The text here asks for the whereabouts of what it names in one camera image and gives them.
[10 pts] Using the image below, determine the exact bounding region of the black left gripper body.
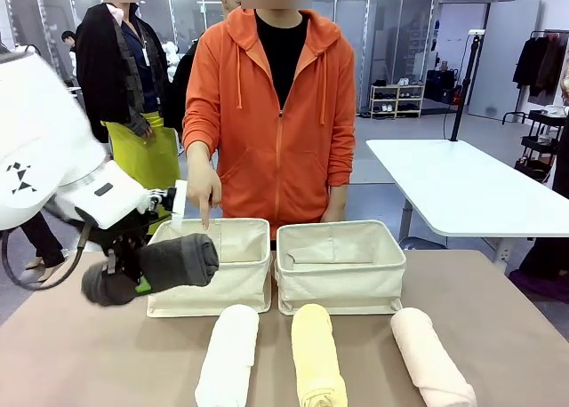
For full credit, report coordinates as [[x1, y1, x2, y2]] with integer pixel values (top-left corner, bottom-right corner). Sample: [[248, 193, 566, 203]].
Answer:
[[88, 209, 157, 253]]

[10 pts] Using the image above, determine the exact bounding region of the dark gray towel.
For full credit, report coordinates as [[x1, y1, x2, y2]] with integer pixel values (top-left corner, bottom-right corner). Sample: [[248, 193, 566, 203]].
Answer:
[[81, 232, 220, 307]]

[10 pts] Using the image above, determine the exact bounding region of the white towel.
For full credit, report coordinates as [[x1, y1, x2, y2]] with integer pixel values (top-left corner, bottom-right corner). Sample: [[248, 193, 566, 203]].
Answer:
[[194, 303, 260, 407]]

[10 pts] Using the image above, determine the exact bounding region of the yellow towel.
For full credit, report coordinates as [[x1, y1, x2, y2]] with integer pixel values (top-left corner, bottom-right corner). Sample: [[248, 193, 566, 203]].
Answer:
[[291, 303, 349, 407]]

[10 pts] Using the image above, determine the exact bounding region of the pale pink towel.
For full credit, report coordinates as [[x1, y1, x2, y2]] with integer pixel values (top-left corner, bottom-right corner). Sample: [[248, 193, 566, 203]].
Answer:
[[389, 307, 478, 407]]

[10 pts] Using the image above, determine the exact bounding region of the person's right forearm orange sleeve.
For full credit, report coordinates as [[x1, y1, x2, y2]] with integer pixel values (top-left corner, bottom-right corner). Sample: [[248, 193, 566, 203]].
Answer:
[[181, 100, 222, 159]]

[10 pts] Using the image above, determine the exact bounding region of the person's left forearm orange sleeve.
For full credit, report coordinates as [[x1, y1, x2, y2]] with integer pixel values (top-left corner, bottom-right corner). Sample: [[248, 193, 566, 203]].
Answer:
[[326, 126, 357, 204]]

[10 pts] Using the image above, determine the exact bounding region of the person's right hand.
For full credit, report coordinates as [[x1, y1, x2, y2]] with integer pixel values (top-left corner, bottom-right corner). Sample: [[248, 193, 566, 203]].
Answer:
[[185, 151, 223, 231]]

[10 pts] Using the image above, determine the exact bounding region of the person's left hand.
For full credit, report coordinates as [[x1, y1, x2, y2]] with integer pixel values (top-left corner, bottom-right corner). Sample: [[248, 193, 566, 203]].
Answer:
[[320, 200, 349, 224]]

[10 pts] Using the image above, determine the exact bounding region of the person in dark puffer coat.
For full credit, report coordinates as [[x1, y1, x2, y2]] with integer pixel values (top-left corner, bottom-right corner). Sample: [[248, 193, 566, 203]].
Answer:
[[17, 211, 68, 284]]

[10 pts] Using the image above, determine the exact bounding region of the person black coat yellow apron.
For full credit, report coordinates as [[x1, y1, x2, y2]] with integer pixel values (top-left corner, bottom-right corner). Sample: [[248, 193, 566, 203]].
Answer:
[[74, 0, 184, 219]]

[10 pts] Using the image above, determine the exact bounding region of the beige fabric basket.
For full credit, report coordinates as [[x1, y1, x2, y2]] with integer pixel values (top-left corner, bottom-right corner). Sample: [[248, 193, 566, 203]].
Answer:
[[145, 218, 273, 318], [274, 219, 407, 316]]

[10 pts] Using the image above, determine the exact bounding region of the person in orange hoodie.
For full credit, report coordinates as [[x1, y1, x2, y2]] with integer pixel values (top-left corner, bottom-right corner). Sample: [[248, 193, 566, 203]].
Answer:
[[181, 0, 357, 242]]

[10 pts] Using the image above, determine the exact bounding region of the white humanoid robot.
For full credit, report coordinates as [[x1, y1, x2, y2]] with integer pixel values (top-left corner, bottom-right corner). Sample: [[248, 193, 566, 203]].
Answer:
[[161, 40, 182, 84]]

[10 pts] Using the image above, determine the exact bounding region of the black-haired background person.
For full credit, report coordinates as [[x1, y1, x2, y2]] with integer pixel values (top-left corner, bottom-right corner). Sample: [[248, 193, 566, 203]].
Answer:
[[60, 29, 79, 78]]

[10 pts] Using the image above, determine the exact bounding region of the dark round floor base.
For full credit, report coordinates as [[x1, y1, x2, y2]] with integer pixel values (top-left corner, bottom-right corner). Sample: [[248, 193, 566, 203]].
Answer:
[[397, 235, 448, 251]]

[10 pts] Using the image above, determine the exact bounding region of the wooden shoe rack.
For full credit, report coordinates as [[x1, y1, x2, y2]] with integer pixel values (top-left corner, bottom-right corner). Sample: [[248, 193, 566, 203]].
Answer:
[[369, 82, 426, 119]]

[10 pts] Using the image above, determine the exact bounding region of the white folding table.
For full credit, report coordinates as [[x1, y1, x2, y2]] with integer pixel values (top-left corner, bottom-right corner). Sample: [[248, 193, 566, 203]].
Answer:
[[365, 139, 569, 275]]

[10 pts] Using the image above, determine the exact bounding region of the black bags pile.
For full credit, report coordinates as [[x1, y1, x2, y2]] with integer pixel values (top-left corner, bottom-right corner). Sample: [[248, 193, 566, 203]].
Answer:
[[424, 68, 466, 105]]

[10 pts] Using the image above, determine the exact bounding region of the black pole stand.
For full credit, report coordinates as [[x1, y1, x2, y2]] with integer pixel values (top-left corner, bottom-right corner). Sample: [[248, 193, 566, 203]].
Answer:
[[449, 28, 486, 142]]

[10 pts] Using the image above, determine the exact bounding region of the purple cushion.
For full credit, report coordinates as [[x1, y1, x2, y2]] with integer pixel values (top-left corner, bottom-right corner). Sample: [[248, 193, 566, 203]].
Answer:
[[509, 267, 569, 305]]

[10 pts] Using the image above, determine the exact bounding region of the black utility cart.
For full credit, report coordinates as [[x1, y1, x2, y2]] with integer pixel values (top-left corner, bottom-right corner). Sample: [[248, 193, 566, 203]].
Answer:
[[501, 108, 568, 185]]

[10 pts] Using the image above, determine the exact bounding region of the clothes rack with dark coats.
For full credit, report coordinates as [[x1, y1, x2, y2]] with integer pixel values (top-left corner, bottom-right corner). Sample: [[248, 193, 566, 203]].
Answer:
[[512, 28, 569, 107]]

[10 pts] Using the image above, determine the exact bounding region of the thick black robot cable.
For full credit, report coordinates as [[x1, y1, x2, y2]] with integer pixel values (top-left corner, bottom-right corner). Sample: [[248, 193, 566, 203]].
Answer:
[[0, 222, 95, 291]]

